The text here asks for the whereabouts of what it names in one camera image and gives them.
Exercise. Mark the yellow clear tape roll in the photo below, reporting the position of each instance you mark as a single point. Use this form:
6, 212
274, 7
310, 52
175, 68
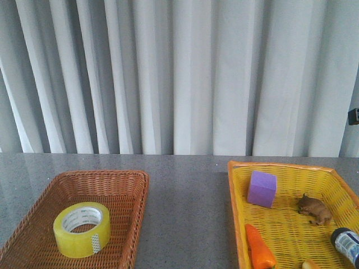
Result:
82, 229

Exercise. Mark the grey white curtain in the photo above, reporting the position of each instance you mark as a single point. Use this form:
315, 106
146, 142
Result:
247, 78

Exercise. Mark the brown wicker basket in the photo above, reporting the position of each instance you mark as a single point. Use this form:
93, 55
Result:
122, 192

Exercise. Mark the purple foam cube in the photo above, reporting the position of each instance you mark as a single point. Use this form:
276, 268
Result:
262, 189

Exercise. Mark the orange toy carrot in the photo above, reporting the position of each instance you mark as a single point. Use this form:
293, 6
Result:
261, 255

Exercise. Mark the yellow plastic basket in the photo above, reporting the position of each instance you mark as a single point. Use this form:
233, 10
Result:
290, 235

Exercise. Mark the brown toy animal figure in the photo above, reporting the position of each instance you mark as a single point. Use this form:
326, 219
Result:
316, 208

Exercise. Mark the tan toy food piece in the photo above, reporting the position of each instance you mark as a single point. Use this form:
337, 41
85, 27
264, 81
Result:
310, 264

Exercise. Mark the dark blue labelled bottle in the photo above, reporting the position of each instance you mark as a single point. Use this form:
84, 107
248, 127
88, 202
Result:
346, 242

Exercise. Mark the black wall socket box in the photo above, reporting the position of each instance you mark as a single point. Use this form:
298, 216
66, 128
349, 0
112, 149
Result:
353, 117

